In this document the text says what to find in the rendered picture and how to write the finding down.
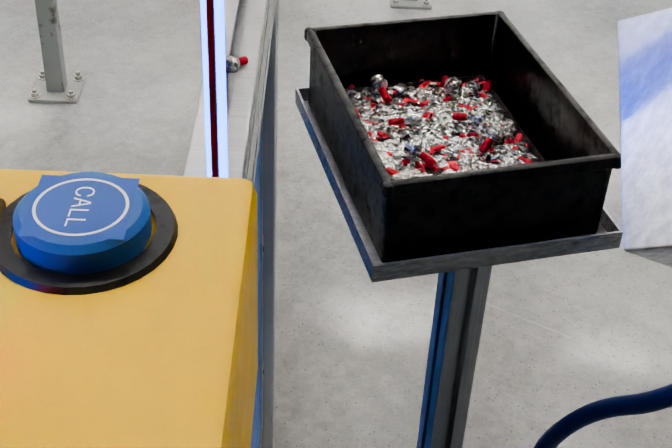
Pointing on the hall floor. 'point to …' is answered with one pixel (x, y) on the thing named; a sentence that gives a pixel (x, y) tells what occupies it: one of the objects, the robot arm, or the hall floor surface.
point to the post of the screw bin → (452, 356)
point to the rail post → (270, 235)
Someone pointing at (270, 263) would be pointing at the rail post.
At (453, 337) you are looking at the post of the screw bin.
